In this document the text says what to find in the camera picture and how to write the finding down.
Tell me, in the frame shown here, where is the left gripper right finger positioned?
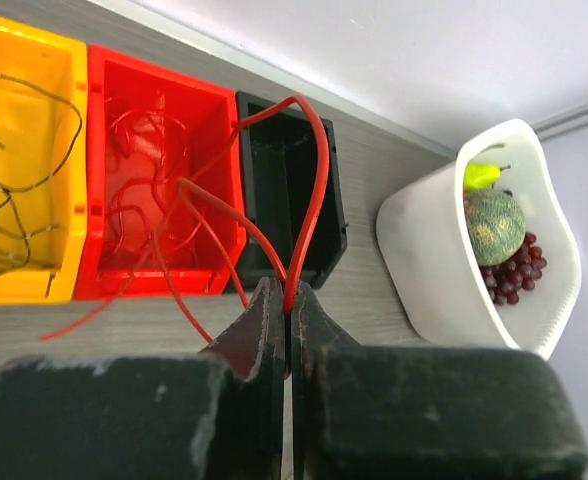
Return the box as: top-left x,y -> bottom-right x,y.
289,284 -> 588,479

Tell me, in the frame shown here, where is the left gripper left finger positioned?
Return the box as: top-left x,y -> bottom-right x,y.
0,278 -> 286,479

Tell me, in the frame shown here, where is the red cable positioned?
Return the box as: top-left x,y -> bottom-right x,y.
38,94 -> 331,344

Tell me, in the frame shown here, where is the dark red grape bunch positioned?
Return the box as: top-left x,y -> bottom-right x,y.
479,232 -> 548,306

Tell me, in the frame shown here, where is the white plastic basket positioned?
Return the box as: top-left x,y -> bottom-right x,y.
376,119 -> 582,359

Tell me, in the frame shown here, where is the red plastic bin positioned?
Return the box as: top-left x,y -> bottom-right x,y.
74,45 -> 246,300

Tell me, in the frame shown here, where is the green melon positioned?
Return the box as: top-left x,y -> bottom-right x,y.
464,189 -> 526,267

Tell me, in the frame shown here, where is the yellow-green pear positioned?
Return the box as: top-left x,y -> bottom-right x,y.
463,163 -> 511,191

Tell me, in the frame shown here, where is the black plastic bin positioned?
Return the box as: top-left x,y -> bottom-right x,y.
239,108 -> 348,289

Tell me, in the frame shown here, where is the yellow plastic bin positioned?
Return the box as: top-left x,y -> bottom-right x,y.
0,17 -> 88,305

